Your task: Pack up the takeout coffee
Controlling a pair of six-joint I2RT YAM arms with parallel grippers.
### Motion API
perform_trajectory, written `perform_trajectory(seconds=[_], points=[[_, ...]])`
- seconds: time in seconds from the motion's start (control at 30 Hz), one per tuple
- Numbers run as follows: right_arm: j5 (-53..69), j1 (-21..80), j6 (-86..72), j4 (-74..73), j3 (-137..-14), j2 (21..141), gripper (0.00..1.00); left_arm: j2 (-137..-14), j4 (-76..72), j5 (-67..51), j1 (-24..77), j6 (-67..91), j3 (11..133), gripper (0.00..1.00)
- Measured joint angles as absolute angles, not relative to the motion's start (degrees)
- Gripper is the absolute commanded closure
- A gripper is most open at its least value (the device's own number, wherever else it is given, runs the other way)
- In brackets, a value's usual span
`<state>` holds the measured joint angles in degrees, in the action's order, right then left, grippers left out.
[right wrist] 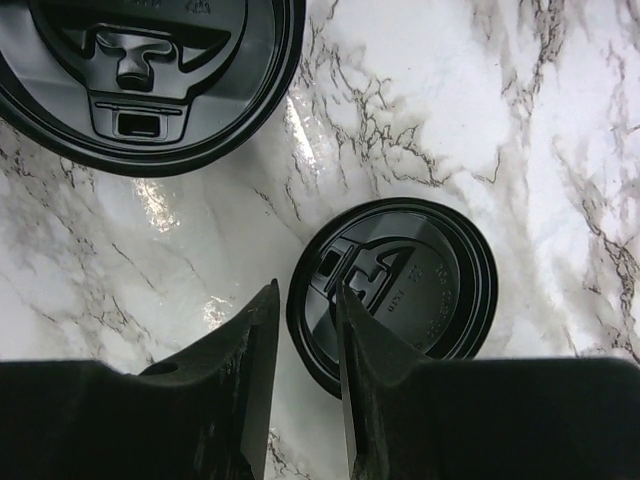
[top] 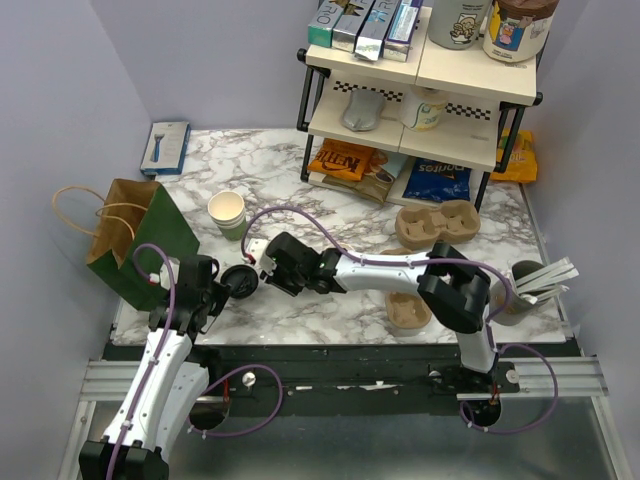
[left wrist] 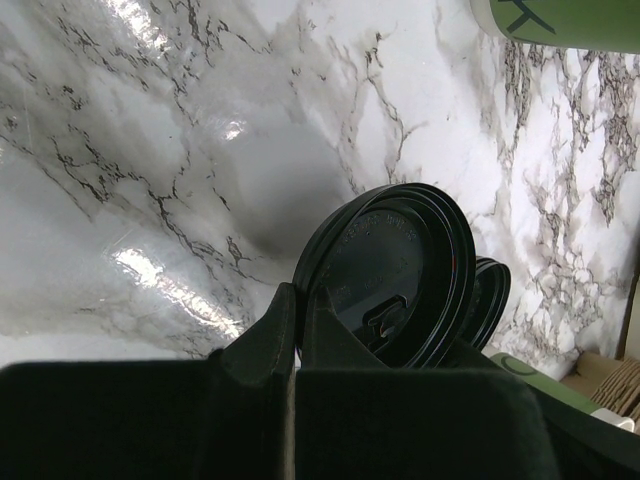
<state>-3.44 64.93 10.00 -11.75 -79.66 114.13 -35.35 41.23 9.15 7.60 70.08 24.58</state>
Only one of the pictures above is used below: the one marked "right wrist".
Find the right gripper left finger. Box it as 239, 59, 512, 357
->
1, 283, 280, 479

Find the black plastic lid stack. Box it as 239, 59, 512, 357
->
286, 197, 498, 397

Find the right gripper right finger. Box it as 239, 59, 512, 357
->
337, 287, 639, 479

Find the single black plastic lid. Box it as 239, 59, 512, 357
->
1, 1, 307, 178

